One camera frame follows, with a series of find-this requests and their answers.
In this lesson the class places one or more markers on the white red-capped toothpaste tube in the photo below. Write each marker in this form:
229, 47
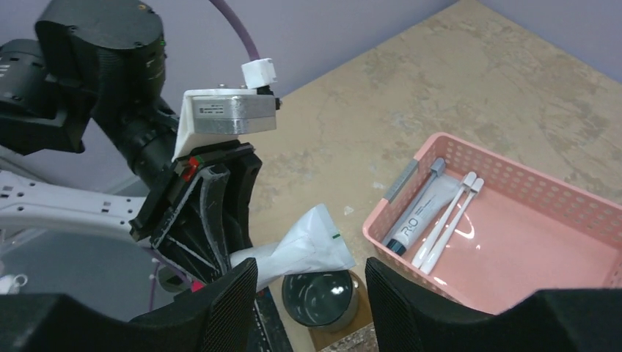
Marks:
313, 244

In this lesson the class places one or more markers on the dark green enamel mug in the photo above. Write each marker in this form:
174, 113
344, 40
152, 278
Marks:
327, 301

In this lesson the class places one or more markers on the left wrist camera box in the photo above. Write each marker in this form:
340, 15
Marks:
212, 116

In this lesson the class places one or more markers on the grey capped toothpaste tube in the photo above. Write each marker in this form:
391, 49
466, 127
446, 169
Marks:
437, 192

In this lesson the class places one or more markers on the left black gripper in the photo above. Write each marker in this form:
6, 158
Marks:
198, 207

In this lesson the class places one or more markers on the pink plastic basket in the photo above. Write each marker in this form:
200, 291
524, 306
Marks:
523, 232

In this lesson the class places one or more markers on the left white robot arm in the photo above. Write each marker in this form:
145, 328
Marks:
105, 62

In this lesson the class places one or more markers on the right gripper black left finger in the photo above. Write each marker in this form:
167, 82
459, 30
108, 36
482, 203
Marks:
217, 317

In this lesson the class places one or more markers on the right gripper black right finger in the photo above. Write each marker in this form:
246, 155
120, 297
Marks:
409, 317

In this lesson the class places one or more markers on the black aluminium base frame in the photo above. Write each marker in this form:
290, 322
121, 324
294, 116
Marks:
112, 278

